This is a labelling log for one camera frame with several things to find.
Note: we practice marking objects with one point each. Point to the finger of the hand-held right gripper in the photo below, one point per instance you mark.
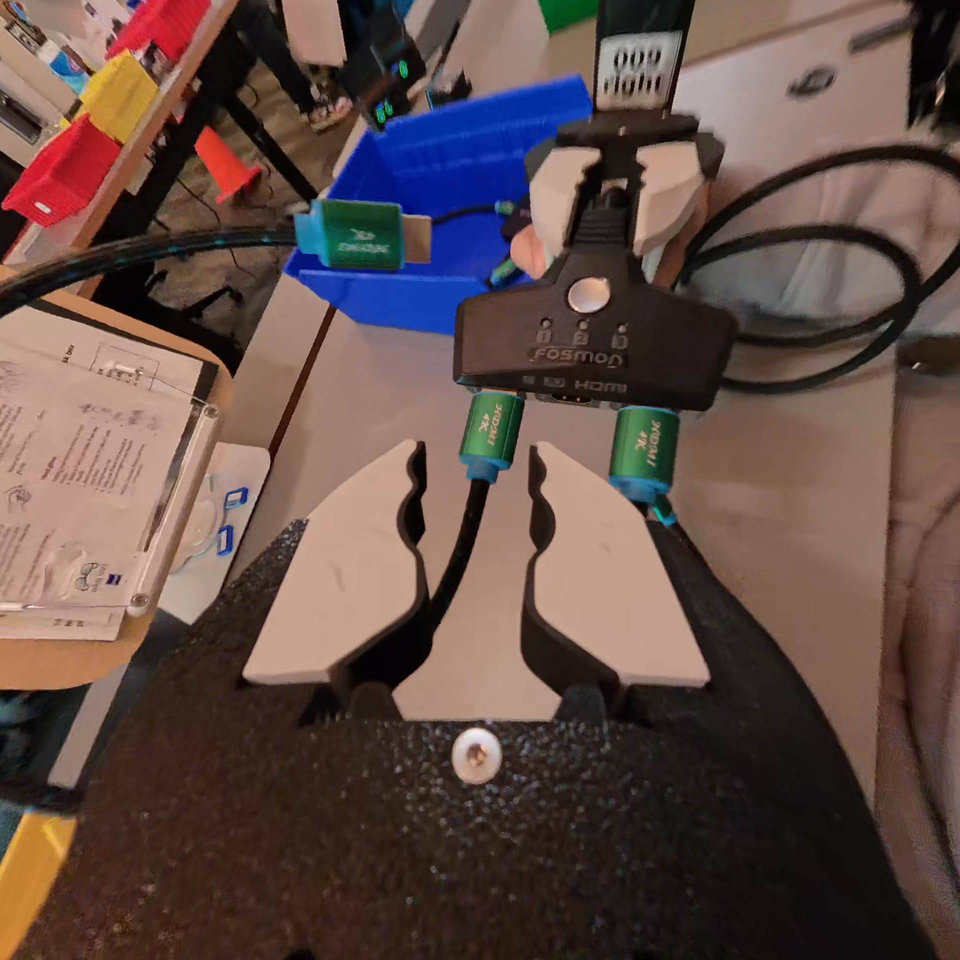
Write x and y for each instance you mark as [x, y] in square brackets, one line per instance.
[667, 187]
[555, 195]

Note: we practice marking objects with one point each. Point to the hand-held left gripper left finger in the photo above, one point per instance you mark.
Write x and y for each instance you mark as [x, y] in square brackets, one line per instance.
[337, 585]

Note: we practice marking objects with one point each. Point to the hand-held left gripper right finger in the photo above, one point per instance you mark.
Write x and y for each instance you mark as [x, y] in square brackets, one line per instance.
[607, 585]

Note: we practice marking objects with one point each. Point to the blue plastic bin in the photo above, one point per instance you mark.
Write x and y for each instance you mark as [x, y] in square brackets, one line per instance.
[450, 150]

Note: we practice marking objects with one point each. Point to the black video switch box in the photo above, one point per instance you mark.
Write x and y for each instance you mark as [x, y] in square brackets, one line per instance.
[600, 337]

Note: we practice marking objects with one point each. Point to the person's right hand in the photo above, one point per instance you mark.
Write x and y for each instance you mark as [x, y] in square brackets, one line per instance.
[531, 251]

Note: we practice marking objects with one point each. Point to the small black square box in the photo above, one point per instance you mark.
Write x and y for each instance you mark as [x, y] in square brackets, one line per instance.
[517, 225]

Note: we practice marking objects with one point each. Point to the small blue clip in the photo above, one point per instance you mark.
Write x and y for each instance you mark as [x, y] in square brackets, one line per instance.
[225, 541]
[236, 502]

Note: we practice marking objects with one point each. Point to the green plastic bin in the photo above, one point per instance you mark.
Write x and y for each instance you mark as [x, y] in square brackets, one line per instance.
[570, 13]

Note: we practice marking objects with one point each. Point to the white stand base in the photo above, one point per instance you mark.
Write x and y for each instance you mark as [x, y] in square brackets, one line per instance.
[240, 465]

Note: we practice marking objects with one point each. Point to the printed instruction sheet holder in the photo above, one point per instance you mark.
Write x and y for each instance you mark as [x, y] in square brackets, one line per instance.
[90, 465]

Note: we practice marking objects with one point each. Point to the long work table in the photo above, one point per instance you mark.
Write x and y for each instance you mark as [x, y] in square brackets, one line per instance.
[266, 146]

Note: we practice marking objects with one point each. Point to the orange cone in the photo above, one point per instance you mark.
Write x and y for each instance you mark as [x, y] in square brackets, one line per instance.
[225, 161]

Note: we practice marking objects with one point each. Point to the red plastic bin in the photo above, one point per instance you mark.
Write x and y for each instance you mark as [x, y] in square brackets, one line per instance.
[60, 176]
[161, 30]

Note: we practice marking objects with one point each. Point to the yellow plastic object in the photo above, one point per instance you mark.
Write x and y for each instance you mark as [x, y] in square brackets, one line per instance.
[30, 885]

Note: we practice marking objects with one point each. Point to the yellow plastic bin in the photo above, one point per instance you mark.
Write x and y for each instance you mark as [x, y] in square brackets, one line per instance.
[120, 94]

